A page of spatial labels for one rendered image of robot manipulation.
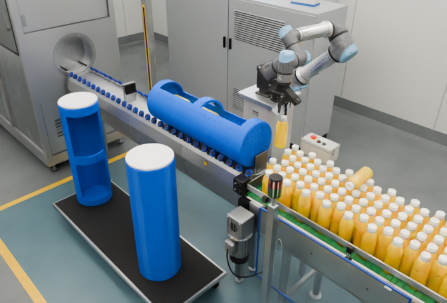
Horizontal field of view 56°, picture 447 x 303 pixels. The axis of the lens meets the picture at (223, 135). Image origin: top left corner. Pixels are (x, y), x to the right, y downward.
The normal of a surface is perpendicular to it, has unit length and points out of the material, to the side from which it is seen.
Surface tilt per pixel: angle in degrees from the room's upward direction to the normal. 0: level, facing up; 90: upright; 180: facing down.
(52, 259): 0
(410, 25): 90
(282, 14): 90
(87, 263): 0
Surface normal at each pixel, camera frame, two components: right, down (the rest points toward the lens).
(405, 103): -0.72, 0.34
